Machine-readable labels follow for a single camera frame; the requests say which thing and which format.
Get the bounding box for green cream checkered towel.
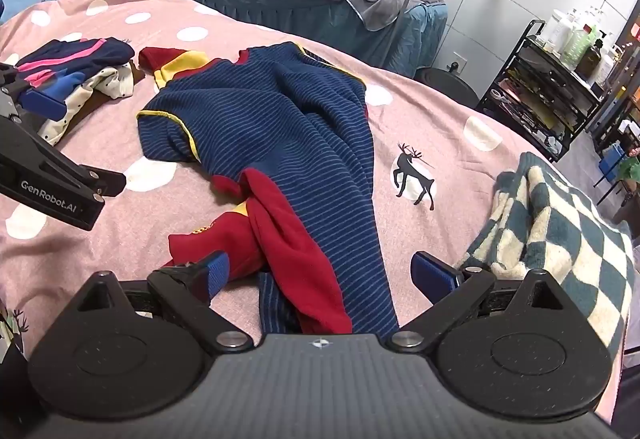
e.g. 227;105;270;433
457;152;636;365

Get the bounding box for pink spotted bed sheet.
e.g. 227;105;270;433
0;0;636;425

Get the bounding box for navy pink striped garment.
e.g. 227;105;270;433
15;36;137;90

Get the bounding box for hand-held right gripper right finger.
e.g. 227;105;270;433
392;251;576;354

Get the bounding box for blue bin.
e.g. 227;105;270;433
599;144;627;181

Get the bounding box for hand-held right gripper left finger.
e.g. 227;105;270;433
70;251;253;355

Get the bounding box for navy striped shirt red trim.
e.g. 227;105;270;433
136;42;401;337

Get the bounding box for black mesh rack cart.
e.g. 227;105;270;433
476;19;609;163

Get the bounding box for group of bottles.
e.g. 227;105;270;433
537;6;622;88

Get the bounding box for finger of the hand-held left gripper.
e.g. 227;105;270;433
0;63;127;199

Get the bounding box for cream dotted garment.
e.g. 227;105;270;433
37;62;147;147

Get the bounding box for teal massage bed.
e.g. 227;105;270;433
162;0;448;67

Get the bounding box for black round stool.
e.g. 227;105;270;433
415;66;482;111

